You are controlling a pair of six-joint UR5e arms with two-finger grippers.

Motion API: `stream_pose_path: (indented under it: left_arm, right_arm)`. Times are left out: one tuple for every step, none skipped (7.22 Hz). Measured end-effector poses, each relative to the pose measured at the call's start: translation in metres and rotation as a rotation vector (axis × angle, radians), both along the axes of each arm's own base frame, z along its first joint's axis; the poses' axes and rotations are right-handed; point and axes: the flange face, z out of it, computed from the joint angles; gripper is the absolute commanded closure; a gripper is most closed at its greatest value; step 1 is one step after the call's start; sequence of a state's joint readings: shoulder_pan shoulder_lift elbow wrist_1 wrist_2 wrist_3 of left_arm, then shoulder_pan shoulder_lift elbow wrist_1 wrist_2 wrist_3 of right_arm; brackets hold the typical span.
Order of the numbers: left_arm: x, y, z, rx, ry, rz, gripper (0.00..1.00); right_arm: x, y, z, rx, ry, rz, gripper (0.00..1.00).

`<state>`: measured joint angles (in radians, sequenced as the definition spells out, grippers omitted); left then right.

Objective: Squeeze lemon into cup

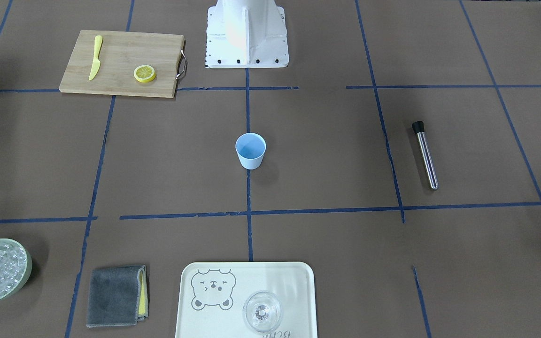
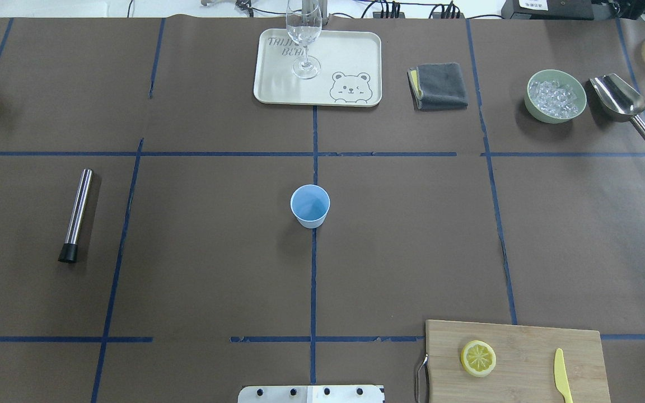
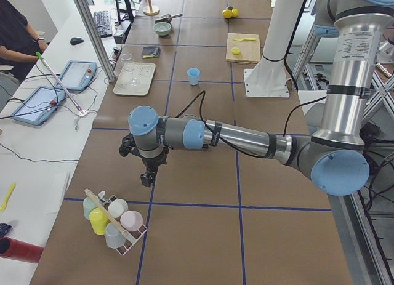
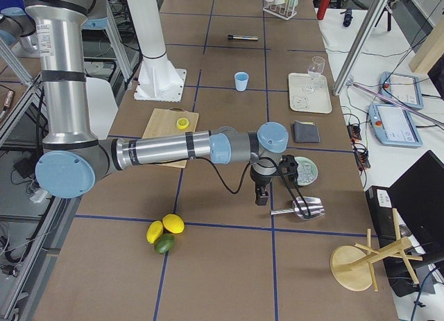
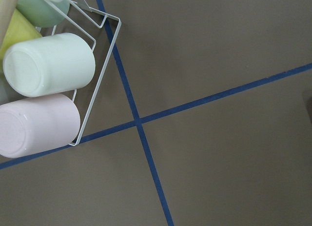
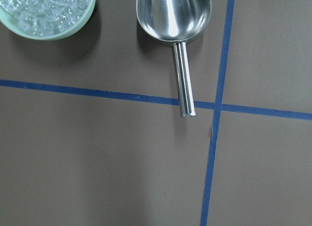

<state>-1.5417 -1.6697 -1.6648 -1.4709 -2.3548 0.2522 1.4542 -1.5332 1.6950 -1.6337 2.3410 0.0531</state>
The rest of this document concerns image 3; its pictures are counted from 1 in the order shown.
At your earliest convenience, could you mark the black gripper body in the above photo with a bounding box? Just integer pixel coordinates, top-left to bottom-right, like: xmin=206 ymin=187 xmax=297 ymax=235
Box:
xmin=119 ymin=134 xmax=168 ymax=174

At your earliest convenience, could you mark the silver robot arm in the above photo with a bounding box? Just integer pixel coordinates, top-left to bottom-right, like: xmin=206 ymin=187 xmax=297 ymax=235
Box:
xmin=119 ymin=0 xmax=393 ymax=196

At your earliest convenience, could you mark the white cup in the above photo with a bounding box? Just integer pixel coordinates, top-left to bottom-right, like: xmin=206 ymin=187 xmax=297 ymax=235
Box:
xmin=108 ymin=199 xmax=129 ymax=219

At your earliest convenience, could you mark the pink cup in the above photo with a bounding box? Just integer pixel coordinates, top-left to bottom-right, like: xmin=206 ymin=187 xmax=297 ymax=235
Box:
xmin=120 ymin=211 xmax=143 ymax=231

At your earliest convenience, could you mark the yellow cup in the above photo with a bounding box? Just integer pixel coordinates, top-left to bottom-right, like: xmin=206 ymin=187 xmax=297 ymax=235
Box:
xmin=89 ymin=207 xmax=110 ymax=235

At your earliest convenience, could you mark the mint green cup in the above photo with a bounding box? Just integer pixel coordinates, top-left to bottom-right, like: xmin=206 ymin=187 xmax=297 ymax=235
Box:
xmin=82 ymin=196 xmax=97 ymax=220

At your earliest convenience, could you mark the grey blue cup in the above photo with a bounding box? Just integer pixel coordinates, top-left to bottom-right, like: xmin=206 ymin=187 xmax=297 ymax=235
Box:
xmin=105 ymin=222 xmax=126 ymax=249

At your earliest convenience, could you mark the light blue cup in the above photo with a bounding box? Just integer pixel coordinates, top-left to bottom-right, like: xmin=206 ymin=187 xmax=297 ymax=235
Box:
xmin=187 ymin=68 xmax=200 ymax=86

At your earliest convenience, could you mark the wooden cup tree stand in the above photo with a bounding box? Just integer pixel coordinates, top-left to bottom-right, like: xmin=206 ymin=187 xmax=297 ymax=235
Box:
xmin=142 ymin=0 xmax=160 ymax=16

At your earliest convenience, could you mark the yellow lemon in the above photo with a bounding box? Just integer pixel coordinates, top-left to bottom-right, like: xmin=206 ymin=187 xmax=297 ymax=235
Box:
xmin=231 ymin=8 xmax=239 ymax=17
xmin=222 ymin=9 xmax=233 ymax=19

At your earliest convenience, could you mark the beige bear tray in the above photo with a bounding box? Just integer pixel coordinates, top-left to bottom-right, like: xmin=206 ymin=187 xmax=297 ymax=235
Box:
xmin=113 ymin=63 xmax=156 ymax=97

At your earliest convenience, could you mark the wine glass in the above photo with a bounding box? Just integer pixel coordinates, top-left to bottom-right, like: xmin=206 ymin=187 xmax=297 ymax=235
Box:
xmin=120 ymin=53 xmax=139 ymax=86

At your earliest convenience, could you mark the far teach pendant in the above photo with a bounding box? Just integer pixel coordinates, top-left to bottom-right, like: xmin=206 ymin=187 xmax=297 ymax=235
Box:
xmin=59 ymin=60 xmax=97 ymax=92

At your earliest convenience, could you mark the teach pendant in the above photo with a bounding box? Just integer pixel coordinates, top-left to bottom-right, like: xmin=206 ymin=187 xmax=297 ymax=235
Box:
xmin=11 ymin=86 xmax=66 ymax=126
xmin=59 ymin=60 xmax=97 ymax=92

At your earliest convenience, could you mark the grey folded cloth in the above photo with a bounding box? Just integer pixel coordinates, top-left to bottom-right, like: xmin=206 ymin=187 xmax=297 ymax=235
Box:
xmin=141 ymin=46 xmax=161 ymax=59

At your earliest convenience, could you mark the near teach pendant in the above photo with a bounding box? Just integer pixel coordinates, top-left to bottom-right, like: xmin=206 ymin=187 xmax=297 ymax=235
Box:
xmin=11 ymin=86 xmax=66 ymax=126

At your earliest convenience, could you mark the black computer mouse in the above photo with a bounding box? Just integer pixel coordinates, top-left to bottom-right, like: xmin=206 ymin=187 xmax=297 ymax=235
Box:
xmin=70 ymin=37 xmax=84 ymax=46

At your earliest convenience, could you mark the green bowl with ice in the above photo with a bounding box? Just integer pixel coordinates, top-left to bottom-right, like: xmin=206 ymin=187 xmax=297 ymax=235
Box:
xmin=153 ymin=22 xmax=172 ymax=36

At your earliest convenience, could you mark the pink green rod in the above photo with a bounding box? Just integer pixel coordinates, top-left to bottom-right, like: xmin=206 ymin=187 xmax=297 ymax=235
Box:
xmin=36 ymin=52 xmax=88 ymax=117

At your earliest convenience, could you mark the black keyboard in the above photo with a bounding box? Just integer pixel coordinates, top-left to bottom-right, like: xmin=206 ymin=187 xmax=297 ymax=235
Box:
xmin=93 ymin=10 xmax=113 ymax=38

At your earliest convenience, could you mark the yellow spatula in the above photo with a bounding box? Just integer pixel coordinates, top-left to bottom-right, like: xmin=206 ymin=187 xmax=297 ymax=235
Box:
xmin=0 ymin=183 xmax=16 ymax=212

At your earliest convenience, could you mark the wooden cutting board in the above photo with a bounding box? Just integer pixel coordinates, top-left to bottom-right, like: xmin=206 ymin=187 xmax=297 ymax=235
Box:
xmin=226 ymin=33 xmax=261 ymax=63

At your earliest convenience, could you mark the red bottle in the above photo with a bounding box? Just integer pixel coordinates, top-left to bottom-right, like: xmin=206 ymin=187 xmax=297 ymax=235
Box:
xmin=1 ymin=237 xmax=44 ymax=263

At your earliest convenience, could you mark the person in black shirt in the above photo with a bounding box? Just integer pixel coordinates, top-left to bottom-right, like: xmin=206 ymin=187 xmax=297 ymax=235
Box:
xmin=1 ymin=0 xmax=48 ymax=82

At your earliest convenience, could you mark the yellow plastic knife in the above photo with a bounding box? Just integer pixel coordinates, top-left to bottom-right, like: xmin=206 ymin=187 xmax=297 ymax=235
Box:
xmin=231 ymin=38 xmax=257 ymax=42

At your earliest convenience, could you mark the white wire cup rack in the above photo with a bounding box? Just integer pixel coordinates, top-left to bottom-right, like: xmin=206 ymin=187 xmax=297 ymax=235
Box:
xmin=98 ymin=191 xmax=147 ymax=255

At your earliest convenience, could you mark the aluminium frame post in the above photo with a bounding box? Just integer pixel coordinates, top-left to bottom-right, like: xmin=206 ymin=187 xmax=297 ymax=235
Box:
xmin=73 ymin=0 xmax=115 ymax=83

